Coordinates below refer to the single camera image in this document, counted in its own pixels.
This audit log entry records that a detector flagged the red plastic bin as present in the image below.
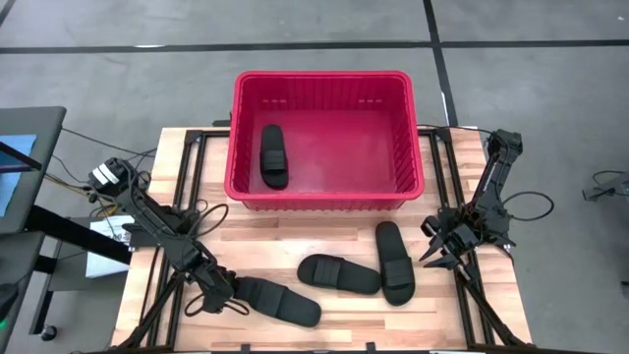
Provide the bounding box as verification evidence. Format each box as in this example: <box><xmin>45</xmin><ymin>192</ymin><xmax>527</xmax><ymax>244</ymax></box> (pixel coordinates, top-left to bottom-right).
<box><xmin>224</xmin><ymin>70</ymin><xmax>426</xmax><ymax>212</ymax></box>

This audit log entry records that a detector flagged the blue display screen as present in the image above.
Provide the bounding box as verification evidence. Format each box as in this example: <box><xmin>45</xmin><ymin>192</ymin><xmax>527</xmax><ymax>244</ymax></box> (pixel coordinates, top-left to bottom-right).
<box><xmin>0</xmin><ymin>133</ymin><xmax>38</xmax><ymax>218</ymax></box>

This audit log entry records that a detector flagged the dark grey desk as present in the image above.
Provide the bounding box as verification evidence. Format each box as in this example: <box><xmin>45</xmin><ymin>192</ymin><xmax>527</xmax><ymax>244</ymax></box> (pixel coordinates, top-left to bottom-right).
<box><xmin>0</xmin><ymin>105</ymin><xmax>68</xmax><ymax>236</ymax></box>

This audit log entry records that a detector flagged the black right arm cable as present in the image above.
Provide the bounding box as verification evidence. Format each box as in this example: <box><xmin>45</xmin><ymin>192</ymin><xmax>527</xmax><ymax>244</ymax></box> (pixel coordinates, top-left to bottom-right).
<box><xmin>500</xmin><ymin>190</ymin><xmax>556</xmax><ymax>223</ymax></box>

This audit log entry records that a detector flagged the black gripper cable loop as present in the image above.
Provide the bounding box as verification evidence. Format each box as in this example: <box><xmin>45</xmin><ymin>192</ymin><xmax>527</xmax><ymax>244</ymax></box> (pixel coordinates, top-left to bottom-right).
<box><xmin>184</xmin><ymin>293</ymin><xmax>251</xmax><ymax>318</ymax></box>

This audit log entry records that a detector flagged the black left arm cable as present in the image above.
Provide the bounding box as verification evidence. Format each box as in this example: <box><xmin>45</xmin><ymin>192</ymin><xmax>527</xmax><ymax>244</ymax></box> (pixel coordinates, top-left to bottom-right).
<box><xmin>195</xmin><ymin>203</ymin><xmax>231</xmax><ymax>240</ymax></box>

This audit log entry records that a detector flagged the black floor cable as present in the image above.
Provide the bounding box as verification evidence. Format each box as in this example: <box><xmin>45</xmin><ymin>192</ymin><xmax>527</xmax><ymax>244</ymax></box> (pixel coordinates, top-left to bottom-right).
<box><xmin>61</xmin><ymin>127</ymin><xmax>159</xmax><ymax>159</ymax></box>

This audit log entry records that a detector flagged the black desk leg frame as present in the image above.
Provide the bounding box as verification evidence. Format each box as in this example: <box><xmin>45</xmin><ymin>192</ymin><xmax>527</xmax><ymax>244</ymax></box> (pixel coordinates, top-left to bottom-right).
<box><xmin>0</xmin><ymin>205</ymin><xmax>135</xmax><ymax>340</ymax></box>

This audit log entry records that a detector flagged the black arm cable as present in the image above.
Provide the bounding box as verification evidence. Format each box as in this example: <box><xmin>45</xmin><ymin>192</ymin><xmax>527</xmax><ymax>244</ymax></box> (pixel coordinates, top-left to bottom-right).
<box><xmin>500</xmin><ymin>190</ymin><xmax>556</xmax><ymax>223</ymax></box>
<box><xmin>195</xmin><ymin>203</ymin><xmax>231</xmax><ymax>240</ymax></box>

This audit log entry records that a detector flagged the black table edge cable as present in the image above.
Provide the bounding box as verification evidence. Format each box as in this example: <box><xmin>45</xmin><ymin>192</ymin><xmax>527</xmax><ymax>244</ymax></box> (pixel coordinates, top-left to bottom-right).
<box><xmin>416</xmin><ymin>123</ymin><xmax>493</xmax><ymax>135</ymax></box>

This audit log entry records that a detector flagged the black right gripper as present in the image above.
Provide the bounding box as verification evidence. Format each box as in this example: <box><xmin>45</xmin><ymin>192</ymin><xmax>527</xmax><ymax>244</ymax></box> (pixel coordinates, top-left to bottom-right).
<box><xmin>420</xmin><ymin>206</ymin><xmax>493</xmax><ymax>270</ymax></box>

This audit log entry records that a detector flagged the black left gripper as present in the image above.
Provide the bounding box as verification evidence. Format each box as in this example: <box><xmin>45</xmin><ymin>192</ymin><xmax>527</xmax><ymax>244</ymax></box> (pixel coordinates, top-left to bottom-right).
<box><xmin>194</xmin><ymin>258</ymin><xmax>252</xmax><ymax>315</ymax></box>

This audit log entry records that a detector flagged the white paper sheet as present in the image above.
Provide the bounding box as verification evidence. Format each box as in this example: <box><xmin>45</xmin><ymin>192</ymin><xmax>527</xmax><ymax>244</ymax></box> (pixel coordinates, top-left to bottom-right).
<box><xmin>86</xmin><ymin>214</ymin><xmax>137</xmax><ymax>279</ymax></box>

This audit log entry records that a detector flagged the black foam slide sandal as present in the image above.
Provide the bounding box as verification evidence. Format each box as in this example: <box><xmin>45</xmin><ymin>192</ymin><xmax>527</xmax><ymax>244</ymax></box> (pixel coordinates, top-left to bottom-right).
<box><xmin>234</xmin><ymin>275</ymin><xmax>323</xmax><ymax>329</ymax></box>
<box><xmin>258</xmin><ymin>124</ymin><xmax>290</xmax><ymax>191</ymax></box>
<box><xmin>374</xmin><ymin>220</ymin><xmax>417</xmax><ymax>307</ymax></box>
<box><xmin>296</xmin><ymin>253</ymin><xmax>382</xmax><ymax>296</ymax></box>

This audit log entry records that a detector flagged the black aluminium frame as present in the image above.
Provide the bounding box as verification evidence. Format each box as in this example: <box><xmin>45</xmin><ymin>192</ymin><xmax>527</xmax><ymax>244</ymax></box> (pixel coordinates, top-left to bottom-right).
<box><xmin>117</xmin><ymin>128</ymin><xmax>232</xmax><ymax>351</ymax></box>
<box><xmin>417</xmin><ymin>126</ymin><xmax>531</xmax><ymax>351</ymax></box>

